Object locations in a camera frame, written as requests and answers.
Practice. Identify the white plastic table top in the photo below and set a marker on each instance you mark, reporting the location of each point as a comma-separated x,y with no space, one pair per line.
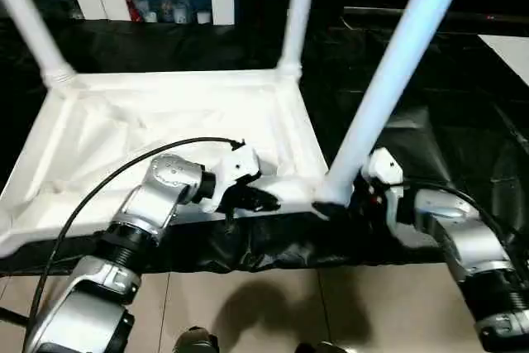
165,113

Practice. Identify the white plastic table leg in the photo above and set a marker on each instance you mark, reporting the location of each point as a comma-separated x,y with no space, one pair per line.
29,22
297,6
397,72

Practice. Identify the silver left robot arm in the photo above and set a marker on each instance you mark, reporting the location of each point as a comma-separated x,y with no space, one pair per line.
157,196

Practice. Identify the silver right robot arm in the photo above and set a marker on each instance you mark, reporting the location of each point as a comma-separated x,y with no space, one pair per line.
463,237

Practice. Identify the black work mat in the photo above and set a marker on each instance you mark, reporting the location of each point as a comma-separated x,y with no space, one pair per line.
430,163

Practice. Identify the dark right robot foot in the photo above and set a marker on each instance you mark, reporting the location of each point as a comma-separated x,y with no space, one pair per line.
321,347

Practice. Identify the dark robot foot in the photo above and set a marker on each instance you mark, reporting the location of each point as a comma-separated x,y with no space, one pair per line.
321,347
197,341

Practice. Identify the dark left robot foot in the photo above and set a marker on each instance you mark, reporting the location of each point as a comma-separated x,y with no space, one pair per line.
197,341

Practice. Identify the red bottle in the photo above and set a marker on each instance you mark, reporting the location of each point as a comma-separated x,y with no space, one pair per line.
132,10

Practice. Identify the black tripod stand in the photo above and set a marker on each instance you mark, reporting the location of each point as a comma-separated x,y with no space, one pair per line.
12,317

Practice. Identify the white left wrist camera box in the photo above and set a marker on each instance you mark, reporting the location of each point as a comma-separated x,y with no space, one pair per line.
235,167

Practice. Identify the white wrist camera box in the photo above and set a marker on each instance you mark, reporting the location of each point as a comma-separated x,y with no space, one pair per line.
235,167
382,167

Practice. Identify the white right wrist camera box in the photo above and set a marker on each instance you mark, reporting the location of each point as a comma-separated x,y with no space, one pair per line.
382,167

